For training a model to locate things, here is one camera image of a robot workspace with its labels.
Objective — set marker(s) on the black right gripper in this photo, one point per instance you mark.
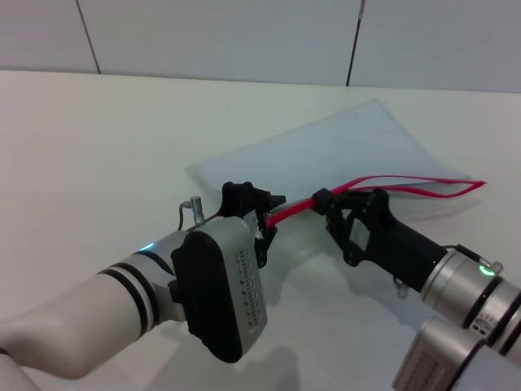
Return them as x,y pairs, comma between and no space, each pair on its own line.
390,248

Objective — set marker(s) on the white paper sheets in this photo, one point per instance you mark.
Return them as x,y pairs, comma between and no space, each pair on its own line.
346,142

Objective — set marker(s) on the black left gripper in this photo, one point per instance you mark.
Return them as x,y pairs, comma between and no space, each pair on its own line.
240,199

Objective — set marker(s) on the clear document bag red zip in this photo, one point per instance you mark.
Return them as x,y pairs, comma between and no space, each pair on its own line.
325,155

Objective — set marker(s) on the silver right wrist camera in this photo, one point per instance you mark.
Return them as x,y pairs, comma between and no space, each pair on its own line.
435,358

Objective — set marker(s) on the thin black pole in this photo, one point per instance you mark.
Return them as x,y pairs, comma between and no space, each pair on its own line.
354,45

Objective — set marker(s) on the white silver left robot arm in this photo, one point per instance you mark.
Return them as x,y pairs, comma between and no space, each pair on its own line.
89,309

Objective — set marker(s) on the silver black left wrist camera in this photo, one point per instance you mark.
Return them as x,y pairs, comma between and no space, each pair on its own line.
220,285

